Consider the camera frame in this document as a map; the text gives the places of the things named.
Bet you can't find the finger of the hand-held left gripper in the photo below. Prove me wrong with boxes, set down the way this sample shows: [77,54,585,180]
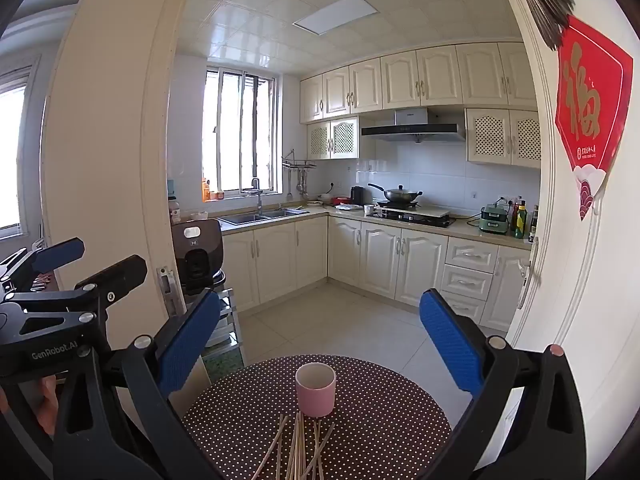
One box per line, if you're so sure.
[0,237,86,291]
[0,255,148,348]

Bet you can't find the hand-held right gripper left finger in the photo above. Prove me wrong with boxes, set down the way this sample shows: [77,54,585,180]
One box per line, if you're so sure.
[52,288,223,480]

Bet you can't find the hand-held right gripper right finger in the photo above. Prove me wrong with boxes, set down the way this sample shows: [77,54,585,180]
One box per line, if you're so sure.
[419,287,592,480]

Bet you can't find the pink cup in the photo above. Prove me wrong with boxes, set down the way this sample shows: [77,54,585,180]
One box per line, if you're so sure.
[295,362,336,418]

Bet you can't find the bunch of wooden chopsticks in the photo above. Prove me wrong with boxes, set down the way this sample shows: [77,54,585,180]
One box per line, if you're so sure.
[250,412,337,480]

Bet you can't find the person's left hand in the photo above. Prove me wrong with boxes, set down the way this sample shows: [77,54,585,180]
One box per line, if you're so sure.
[31,374,60,437]

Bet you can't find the cream cabinet drawer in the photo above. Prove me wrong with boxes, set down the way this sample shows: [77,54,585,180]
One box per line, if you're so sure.
[440,290,488,324]
[442,265,496,302]
[446,237,500,274]

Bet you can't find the green patterned mat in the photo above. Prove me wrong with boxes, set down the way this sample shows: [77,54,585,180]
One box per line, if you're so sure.
[202,347,246,384]

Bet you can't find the metal storage rack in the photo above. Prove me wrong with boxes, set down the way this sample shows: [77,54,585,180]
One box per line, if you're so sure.
[202,286,247,367]

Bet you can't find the metal door strike plate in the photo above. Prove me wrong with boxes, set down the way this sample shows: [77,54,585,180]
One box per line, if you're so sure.
[156,266,185,318]

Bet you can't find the dark brown air fryer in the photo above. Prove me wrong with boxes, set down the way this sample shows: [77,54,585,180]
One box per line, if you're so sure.
[171,219,224,297]

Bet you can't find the brown polka dot tablecloth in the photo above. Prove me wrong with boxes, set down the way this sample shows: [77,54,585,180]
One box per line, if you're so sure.
[181,355,453,480]

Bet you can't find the large bright window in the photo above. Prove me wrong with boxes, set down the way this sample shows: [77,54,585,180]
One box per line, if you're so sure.
[0,67,38,241]

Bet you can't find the beige kitchen countertop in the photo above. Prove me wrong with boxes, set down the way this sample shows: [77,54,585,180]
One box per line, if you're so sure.
[217,204,533,251]

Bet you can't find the cream base cabinets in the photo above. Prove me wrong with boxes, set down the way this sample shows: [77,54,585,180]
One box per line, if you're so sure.
[220,212,533,333]

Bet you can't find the green electric cooker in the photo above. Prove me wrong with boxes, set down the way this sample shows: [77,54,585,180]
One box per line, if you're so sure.
[480,203,509,235]

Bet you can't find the black gas stove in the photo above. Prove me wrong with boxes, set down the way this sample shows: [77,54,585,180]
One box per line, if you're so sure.
[365,207,457,229]

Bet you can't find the white panel door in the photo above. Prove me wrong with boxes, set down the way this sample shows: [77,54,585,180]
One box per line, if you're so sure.
[497,0,640,441]

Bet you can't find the stainless steel double sink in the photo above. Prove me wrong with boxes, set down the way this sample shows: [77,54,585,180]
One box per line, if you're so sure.
[217,207,311,226]

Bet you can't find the wok with lid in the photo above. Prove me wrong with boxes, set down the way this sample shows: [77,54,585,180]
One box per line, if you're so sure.
[368,183,424,206]

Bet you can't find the chrome faucet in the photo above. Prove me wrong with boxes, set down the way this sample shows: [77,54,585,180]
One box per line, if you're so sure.
[240,177,266,216]

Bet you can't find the barred sliding window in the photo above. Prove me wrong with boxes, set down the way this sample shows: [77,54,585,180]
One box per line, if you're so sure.
[202,65,278,202]

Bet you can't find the cream lattice door cabinet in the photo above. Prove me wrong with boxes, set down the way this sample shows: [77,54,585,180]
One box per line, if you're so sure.
[465,107,543,169]
[306,116,361,161]

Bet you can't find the steel range hood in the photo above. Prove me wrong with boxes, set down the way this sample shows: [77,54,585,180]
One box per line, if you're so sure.
[361,107,466,144]

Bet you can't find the row of cream upper cabinets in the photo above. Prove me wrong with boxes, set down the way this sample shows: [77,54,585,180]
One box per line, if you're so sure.
[299,41,538,125]

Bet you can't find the red diamond paper decoration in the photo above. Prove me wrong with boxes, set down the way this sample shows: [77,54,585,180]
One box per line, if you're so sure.
[554,15,635,222]

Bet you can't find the ceiling light panel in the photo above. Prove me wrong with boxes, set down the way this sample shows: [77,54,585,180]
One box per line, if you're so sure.
[292,7,378,37]

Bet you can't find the brown feather fan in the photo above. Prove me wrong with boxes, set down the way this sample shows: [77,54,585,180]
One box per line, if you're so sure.
[510,0,576,52]

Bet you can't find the metal door handle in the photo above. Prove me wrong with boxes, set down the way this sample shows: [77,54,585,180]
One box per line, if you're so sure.
[517,239,539,311]

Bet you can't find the metal wall rack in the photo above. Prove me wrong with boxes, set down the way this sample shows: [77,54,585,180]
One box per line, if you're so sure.
[281,149,318,170]

